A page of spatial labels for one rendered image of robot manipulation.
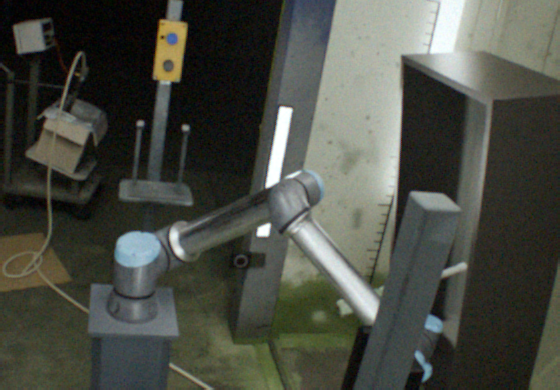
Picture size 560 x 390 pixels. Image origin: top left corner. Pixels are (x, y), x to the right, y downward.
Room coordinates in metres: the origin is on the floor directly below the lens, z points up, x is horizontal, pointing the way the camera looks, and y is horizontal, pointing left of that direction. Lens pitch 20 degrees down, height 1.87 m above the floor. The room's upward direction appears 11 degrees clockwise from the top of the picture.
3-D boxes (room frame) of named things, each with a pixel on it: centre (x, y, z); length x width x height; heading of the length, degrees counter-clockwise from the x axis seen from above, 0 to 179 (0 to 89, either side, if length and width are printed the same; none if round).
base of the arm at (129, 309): (1.78, 0.43, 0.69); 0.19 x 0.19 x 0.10
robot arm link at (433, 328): (1.52, -0.51, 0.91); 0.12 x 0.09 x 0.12; 154
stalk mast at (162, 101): (2.66, 0.60, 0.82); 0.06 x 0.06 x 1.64; 17
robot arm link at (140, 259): (1.79, 0.43, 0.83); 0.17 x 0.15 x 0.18; 154
